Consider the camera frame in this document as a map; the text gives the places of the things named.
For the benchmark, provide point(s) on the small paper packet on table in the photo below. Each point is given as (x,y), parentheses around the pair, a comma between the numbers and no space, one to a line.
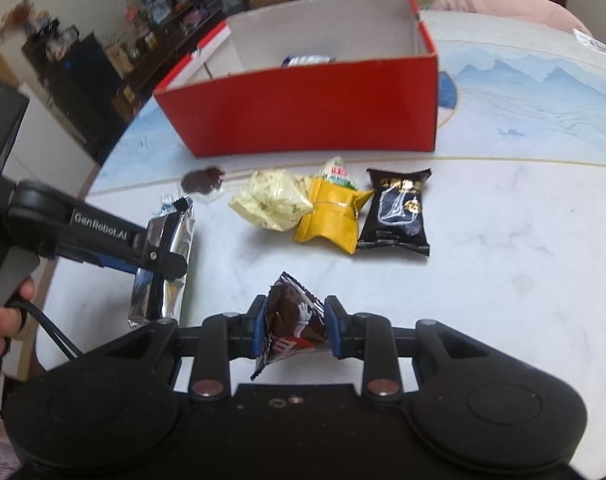
(589,42)

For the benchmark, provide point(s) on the white blue snack packet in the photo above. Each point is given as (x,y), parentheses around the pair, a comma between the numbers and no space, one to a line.
(307,60)

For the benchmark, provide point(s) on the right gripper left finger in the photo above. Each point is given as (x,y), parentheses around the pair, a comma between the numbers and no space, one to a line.
(254,328)

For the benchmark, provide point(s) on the black snack packet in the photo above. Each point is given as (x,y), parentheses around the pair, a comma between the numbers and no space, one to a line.
(395,216)

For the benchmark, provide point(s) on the person's left hand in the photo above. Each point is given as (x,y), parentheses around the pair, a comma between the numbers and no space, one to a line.
(0,324)

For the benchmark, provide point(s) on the cream yellow snack bag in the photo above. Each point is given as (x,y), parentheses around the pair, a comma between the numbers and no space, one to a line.
(274,199)

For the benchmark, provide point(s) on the chocolate lollipop in blister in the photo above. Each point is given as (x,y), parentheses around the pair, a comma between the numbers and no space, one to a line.
(203,185)

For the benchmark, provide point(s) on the dark triangular chocolate packet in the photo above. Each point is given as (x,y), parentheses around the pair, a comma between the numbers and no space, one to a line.
(293,322)

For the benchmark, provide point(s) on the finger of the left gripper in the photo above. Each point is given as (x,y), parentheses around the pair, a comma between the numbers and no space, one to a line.
(112,263)

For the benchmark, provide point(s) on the blue mountain table mat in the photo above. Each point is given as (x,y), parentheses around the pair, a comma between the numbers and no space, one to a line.
(491,88)

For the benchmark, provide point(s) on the dark tv console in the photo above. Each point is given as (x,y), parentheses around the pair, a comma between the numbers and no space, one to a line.
(84,81)

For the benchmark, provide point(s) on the red cardboard box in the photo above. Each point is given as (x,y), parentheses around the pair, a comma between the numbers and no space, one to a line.
(232,96)

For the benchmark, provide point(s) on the green white small candy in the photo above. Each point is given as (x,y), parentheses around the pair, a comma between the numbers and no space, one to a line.
(335,172)

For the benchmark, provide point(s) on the yellow snack packet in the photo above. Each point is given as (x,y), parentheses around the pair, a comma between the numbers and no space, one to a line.
(334,216)

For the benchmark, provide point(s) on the silver foil snack pack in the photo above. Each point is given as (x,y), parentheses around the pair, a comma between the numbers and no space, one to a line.
(159,288)

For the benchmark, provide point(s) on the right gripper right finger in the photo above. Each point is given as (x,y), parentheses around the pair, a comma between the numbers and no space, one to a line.
(338,324)

